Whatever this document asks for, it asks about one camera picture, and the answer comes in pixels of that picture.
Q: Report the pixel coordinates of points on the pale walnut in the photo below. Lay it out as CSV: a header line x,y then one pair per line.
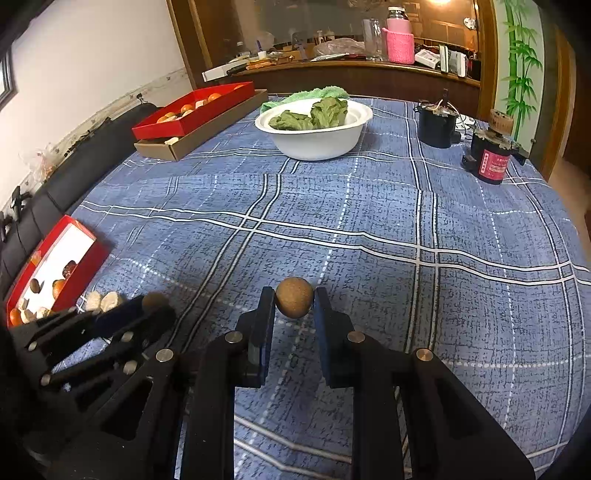
x,y
44,313
113,301
94,300
27,316

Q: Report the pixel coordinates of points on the black sofa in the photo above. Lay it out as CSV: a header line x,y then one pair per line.
x,y
69,180

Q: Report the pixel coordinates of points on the black jar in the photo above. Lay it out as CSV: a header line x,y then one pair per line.
x,y
436,127

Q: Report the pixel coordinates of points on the red box of tangerines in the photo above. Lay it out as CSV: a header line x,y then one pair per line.
x,y
184,127

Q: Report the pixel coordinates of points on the brown cardboard box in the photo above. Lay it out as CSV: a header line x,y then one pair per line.
x,y
194,141

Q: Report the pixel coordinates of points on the green towel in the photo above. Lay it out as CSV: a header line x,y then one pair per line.
x,y
300,96

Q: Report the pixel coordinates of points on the white bowl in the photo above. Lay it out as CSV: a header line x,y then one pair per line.
x,y
314,143

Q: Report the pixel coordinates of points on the red label jar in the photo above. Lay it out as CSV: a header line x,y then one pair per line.
x,y
491,159

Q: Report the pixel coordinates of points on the bamboo print panel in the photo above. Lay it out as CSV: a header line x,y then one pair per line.
x,y
521,69

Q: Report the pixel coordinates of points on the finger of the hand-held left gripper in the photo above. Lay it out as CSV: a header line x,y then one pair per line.
x,y
138,332
120,309

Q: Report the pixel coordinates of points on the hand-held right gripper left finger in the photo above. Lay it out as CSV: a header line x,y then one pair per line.
x,y
263,323

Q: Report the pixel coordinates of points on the pink sleeved bottle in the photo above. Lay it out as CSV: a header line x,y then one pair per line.
x,y
398,41

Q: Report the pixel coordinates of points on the dark brown chestnut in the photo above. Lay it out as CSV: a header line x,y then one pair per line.
x,y
35,286

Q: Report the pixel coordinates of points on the small orange tangerine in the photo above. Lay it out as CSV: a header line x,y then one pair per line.
x,y
16,316
58,287
214,97
167,116
187,108

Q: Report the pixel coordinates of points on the red box with white inside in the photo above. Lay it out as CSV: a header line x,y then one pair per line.
x,y
60,249

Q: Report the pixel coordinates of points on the wooden counter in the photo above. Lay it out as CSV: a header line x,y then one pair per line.
x,y
369,76

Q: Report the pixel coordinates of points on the clear plastic bag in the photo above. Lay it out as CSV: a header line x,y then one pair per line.
x,y
339,47

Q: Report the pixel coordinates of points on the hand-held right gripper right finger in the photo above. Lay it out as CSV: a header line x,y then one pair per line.
x,y
323,332

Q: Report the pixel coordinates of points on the clear glass pitcher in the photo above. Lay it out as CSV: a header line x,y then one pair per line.
x,y
372,41

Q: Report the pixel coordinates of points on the dark picture frame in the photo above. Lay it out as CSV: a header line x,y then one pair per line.
x,y
5,83

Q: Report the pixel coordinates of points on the green lettuce leaf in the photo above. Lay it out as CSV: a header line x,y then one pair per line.
x,y
288,121
328,113

